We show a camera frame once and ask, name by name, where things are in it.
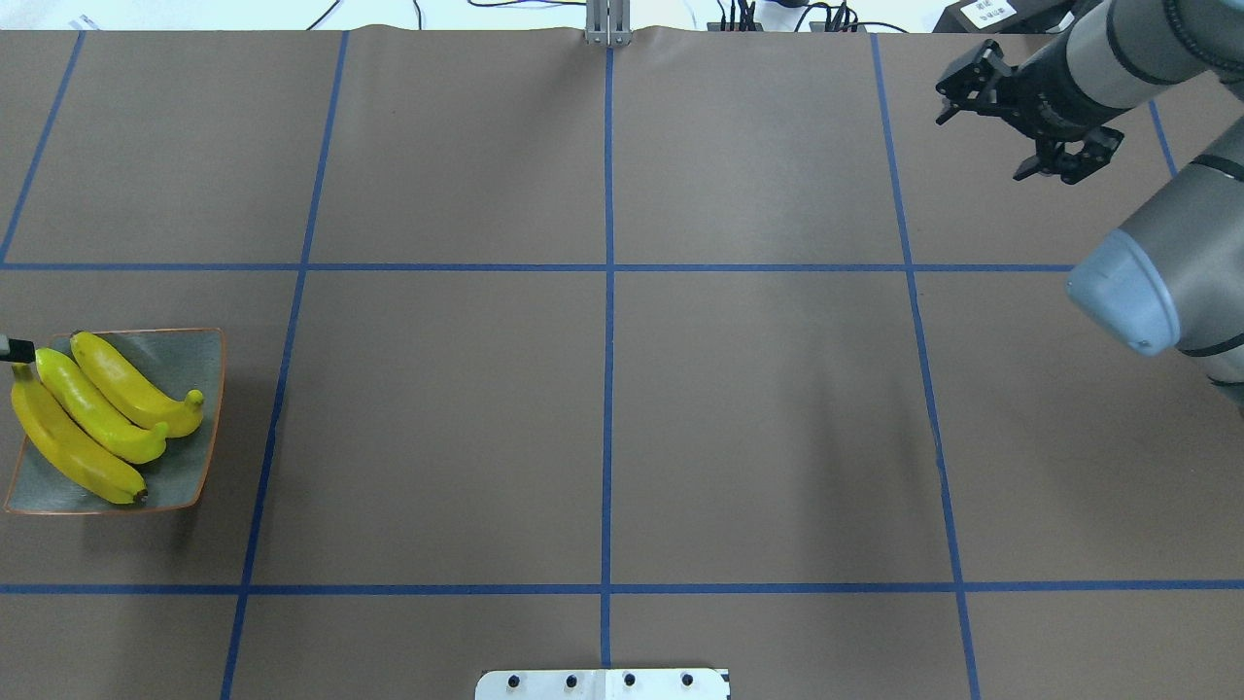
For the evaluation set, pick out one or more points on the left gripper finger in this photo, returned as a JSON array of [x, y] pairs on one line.
[[17, 350]]

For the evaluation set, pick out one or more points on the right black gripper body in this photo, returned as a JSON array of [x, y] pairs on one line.
[[1045, 104]]

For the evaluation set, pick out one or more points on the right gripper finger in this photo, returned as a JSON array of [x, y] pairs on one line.
[[1051, 158], [979, 82]]

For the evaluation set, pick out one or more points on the yellow banana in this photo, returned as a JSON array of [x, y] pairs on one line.
[[95, 414], [133, 393], [68, 448]]

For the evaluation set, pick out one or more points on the grey square plate orange rim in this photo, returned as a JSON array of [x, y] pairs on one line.
[[175, 360]]

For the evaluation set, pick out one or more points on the aluminium frame post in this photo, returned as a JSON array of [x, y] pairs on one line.
[[608, 23]]

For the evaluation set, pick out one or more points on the white camera mast base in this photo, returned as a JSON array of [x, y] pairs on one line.
[[677, 682]]

